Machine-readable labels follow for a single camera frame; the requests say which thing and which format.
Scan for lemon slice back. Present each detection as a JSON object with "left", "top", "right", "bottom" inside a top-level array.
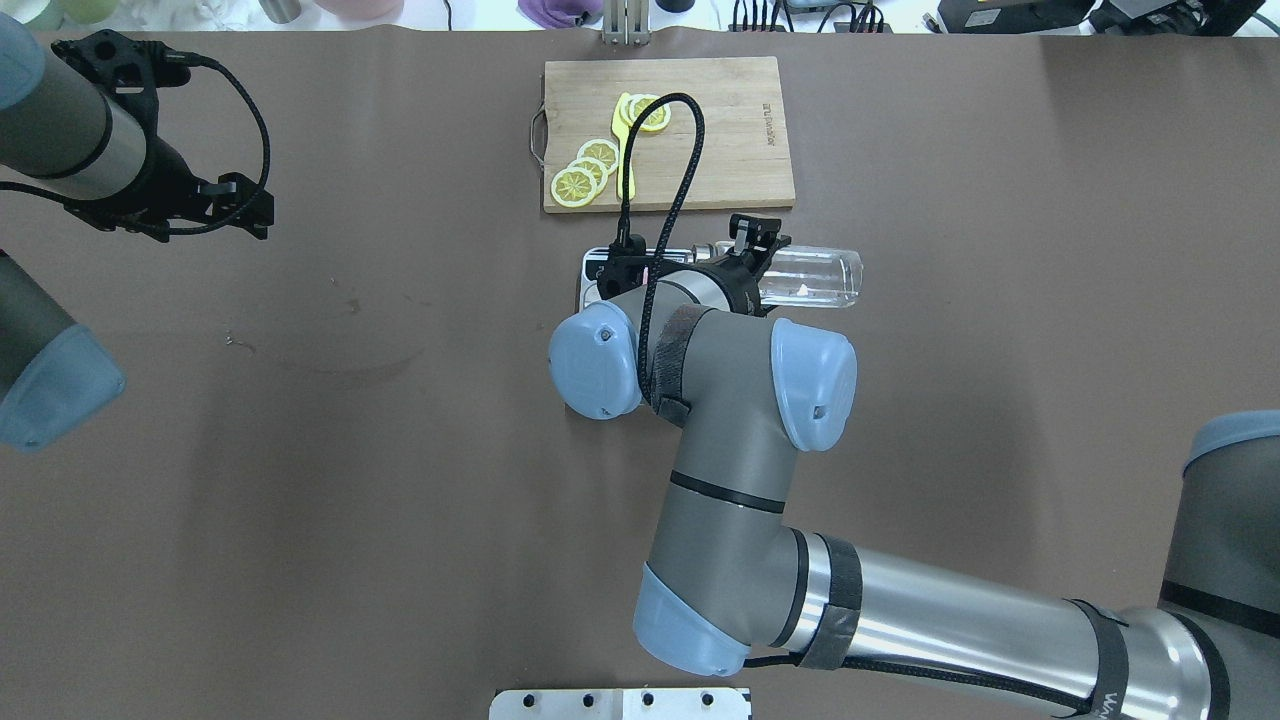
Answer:
[{"left": 576, "top": 138, "right": 621, "bottom": 174}]

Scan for lemon slice middle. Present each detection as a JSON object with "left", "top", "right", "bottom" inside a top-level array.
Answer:
[{"left": 567, "top": 158, "right": 611, "bottom": 193}]

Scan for white metal base plate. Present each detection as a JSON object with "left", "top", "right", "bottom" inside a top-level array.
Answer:
[{"left": 488, "top": 687, "right": 754, "bottom": 719}]

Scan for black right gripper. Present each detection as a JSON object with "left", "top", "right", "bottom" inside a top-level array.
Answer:
[{"left": 598, "top": 213, "right": 791, "bottom": 316}]

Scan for lemon slice front left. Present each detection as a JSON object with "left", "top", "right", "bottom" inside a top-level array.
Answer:
[{"left": 548, "top": 167, "right": 602, "bottom": 209}]

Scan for purple cloth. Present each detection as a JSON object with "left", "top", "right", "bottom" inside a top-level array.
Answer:
[{"left": 517, "top": 0, "right": 604, "bottom": 29}]

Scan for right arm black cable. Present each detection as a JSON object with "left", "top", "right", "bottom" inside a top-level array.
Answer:
[{"left": 618, "top": 92, "right": 707, "bottom": 401}]

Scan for clear glass sauce bottle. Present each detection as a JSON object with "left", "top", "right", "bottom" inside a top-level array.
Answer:
[{"left": 690, "top": 242, "right": 865, "bottom": 311}]

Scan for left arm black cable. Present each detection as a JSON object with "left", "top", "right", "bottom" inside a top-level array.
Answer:
[{"left": 0, "top": 50, "right": 273, "bottom": 237}]

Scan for silver kitchen scale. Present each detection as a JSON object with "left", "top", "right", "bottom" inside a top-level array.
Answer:
[{"left": 573, "top": 247, "right": 701, "bottom": 407}]

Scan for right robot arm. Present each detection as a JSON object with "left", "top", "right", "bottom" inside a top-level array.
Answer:
[{"left": 549, "top": 223, "right": 1277, "bottom": 719}]

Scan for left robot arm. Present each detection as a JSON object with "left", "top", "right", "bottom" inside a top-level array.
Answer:
[{"left": 1, "top": 15, "right": 275, "bottom": 454}]

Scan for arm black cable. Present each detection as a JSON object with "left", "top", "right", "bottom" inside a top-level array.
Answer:
[
  {"left": 618, "top": 92, "right": 707, "bottom": 401},
  {"left": 0, "top": 50, "right": 273, "bottom": 237}
]

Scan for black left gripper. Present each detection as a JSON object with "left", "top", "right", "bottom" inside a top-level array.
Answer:
[{"left": 52, "top": 29, "right": 275, "bottom": 241}]

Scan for lemon slice on right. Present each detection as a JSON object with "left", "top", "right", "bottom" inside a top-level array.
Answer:
[{"left": 614, "top": 94, "right": 671, "bottom": 133}]

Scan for wooden cutting board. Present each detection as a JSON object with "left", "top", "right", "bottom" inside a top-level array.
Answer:
[{"left": 543, "top": 56, "right": 796, "bottom": 213}]

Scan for yellow plastic knife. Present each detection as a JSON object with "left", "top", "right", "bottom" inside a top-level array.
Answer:
[{"left": 611, "top": 92, "right": 636, "bottom": 201}]

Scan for lemon slice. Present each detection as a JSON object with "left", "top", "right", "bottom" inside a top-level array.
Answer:
[
  {"left": 614, "top": 94, "right": 671, "bottom": 133},
  {"left": 576, "top": 138, "right": 621, "bottom": 174},
  {"left": 548, "top": 167, "right": 602, "bottom": 209},
  {"left": 567, "top": 158, "right": 611, "bottom": 193}
]

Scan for black power strip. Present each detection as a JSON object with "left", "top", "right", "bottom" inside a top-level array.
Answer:
[{"left": 724, "top": 1, "right": 893, "bottom": 35}]

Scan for aluminium frame post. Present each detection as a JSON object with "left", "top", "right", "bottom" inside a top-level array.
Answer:
[{"left": 602, "top": 0, "right": 652, "bottom": 46}]

